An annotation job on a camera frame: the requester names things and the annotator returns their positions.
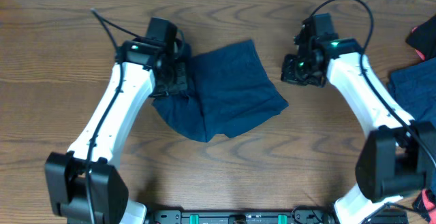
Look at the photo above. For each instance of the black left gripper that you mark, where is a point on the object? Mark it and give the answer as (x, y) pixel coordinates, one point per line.
(174, 80)

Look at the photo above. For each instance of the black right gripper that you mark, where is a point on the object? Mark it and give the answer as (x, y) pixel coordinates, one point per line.
(287, 74)

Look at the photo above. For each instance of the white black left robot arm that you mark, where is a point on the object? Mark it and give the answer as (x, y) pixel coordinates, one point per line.
(84, 184)

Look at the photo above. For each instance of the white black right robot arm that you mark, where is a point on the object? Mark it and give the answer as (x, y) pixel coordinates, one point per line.
(379, 115)

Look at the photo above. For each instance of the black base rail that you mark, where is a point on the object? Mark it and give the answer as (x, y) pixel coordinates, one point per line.
(298, 215)

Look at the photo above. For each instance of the pile of dark clothes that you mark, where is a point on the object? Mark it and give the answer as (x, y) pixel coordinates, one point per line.
(413, 88)

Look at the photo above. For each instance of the red black garment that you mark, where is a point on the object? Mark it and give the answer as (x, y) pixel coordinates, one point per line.
(422, 39)

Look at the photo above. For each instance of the navy blue shorts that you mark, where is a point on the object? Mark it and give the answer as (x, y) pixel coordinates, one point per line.
(229, 93)

